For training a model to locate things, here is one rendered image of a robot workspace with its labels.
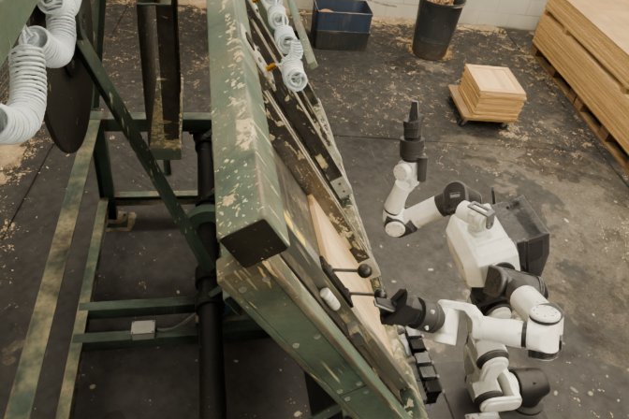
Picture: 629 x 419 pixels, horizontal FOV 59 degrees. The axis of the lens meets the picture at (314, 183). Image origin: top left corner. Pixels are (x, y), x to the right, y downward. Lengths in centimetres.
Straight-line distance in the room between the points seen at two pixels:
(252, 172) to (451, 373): 219
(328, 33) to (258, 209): 520
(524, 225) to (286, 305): 108
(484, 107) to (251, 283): 426
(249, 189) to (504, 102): 433
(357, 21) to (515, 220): 439
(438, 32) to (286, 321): 529
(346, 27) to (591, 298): 365
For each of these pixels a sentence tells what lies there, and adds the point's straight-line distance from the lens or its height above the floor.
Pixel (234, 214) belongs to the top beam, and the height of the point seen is 192.
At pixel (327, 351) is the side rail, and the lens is 130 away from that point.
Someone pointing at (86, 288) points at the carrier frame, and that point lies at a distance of 324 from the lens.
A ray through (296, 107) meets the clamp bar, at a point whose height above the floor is 140.
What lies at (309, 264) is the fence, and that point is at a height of 155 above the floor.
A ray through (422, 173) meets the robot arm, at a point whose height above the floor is 141.
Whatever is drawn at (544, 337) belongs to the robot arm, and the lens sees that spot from 162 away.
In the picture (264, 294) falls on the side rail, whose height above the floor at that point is 174.
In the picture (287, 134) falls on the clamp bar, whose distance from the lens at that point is 175.
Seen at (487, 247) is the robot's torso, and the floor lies 134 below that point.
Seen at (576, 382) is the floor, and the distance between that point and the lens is 356.
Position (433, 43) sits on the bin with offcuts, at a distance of 631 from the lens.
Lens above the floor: 259
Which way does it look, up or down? 38 degrees down
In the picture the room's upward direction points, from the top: 8 degrees clockwise
